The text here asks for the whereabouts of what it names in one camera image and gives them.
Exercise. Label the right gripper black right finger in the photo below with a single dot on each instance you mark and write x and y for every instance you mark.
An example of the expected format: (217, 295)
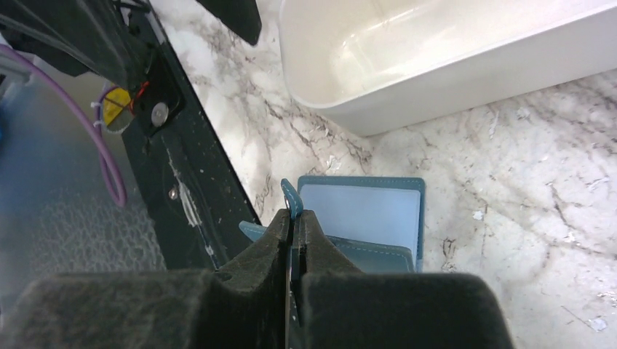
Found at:
(343, 307)

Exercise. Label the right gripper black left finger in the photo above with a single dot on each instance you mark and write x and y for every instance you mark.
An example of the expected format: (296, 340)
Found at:
(242, 305)

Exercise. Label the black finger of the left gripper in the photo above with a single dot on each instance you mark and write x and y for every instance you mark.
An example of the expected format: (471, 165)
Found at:
(240, 16)

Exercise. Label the blue leather card holder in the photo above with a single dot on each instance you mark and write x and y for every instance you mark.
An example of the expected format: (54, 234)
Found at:
(376, 222)

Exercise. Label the white oblong plastic tray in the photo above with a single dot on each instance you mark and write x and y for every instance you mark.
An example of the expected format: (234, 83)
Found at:
(375, 66)

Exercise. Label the black front mounting rail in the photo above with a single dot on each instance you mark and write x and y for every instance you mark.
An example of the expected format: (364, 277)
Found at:
(185, 178)

